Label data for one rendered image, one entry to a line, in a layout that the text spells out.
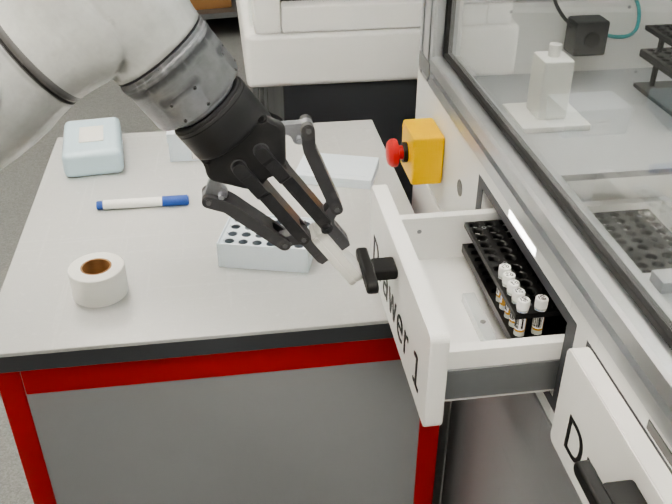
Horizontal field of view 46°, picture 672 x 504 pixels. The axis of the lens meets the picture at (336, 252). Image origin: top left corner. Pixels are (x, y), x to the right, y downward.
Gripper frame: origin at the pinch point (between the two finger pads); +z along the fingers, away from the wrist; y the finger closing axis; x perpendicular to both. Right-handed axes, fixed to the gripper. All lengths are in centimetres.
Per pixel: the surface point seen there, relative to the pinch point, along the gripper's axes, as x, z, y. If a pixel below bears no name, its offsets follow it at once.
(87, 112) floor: 273, 36, -112
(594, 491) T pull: -31.0, 9.4, 10.5
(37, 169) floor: 218, 29, -122
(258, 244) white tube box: 25.3, 7.6, -13.9
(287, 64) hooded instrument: 80, 8, -3
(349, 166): 49, 18, -1
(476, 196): 14.7, 13.6, 13.9
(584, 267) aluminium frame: -14.4, 6.1, 18.9
